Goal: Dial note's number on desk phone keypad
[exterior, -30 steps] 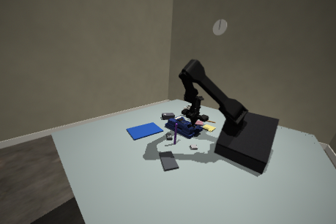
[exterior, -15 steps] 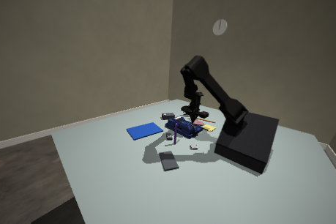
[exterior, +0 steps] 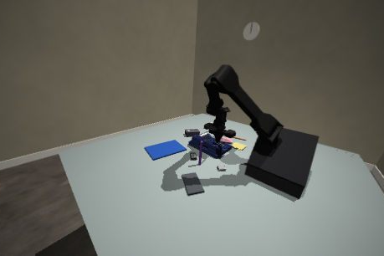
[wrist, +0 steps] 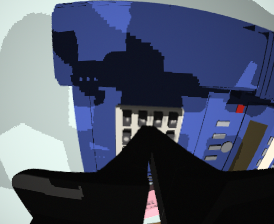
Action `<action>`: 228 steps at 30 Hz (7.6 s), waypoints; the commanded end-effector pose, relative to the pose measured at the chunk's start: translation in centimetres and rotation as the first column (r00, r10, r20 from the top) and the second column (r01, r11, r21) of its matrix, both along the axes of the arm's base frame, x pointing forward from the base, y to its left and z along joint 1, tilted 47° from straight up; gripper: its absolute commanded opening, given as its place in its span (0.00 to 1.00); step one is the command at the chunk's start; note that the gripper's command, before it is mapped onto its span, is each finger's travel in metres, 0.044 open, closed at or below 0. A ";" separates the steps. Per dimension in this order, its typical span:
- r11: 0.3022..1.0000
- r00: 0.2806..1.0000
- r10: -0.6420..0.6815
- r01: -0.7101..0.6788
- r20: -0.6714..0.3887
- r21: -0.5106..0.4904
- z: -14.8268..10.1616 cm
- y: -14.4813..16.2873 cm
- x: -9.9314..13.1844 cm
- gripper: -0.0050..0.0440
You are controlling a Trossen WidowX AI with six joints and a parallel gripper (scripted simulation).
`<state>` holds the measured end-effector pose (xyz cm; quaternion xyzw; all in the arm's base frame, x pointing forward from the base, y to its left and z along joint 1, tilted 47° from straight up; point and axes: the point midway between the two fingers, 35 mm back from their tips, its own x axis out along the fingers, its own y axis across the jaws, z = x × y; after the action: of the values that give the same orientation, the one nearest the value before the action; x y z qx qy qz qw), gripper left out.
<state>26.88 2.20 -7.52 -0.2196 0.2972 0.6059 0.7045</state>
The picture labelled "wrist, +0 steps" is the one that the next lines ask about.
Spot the pink sticky note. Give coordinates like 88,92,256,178
145,185,159,218

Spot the grey phone keypad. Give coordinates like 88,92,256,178
115,105,184,155

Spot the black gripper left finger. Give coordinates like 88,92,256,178
12,125,150,224

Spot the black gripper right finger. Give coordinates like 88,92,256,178
148,125,274,224

